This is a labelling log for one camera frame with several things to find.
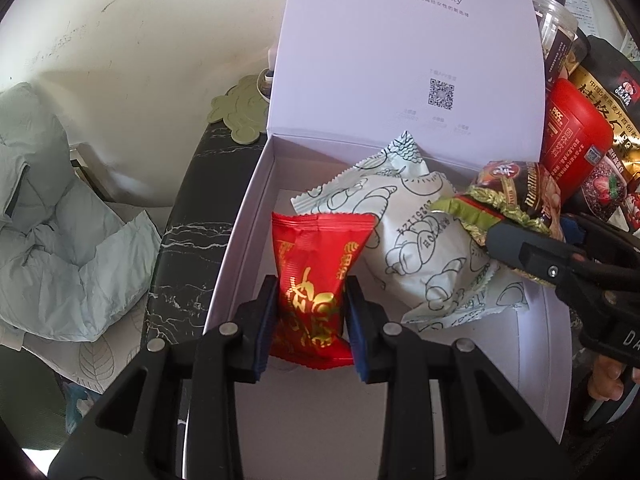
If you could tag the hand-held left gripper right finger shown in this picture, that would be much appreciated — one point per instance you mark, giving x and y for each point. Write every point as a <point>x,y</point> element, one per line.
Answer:
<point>357,330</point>

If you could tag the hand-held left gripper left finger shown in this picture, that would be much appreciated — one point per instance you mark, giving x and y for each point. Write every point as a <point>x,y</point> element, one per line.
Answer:
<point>267,320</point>

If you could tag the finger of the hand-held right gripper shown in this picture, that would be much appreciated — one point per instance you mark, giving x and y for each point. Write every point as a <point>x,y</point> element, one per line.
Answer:
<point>530,255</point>
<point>575,225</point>

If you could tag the red and gold snack packet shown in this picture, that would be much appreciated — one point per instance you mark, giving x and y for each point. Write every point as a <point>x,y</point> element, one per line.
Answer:
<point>310,270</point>

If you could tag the brown and green snack packet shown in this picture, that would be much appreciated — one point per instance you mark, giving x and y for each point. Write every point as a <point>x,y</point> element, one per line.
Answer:
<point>520,185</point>

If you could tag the white gift box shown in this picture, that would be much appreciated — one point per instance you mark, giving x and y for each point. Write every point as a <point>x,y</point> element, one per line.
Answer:
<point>400,60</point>

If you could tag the person's right hand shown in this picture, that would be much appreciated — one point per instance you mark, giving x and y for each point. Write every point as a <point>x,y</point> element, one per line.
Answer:
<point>607,377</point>

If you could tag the dark berry cereal bag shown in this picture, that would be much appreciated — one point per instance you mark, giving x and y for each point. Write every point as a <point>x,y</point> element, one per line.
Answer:
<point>605,185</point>

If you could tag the red canister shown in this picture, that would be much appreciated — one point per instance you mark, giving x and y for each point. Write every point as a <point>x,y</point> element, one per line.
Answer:
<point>575,135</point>

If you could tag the black and gold oat bag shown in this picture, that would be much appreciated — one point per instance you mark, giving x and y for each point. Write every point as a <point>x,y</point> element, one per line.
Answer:
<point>610,95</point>

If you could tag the dark jar with gold print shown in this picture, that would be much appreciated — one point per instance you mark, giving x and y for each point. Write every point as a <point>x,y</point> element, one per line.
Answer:
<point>575,55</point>

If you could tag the leaf print cloth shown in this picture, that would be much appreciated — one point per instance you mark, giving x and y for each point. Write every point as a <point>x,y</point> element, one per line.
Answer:
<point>95,355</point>

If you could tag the tall clear jar dark label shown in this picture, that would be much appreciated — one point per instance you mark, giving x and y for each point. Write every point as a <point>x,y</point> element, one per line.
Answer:
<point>557,30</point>

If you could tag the green bear-shaped coaster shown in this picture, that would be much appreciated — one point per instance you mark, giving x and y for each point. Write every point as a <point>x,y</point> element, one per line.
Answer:
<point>240,115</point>

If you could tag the light green puffer jacket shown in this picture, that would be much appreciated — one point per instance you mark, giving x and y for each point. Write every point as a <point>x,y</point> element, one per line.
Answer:
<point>55,210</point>

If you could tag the white bottle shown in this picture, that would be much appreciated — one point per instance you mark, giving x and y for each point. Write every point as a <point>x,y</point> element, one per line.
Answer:
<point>265,80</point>

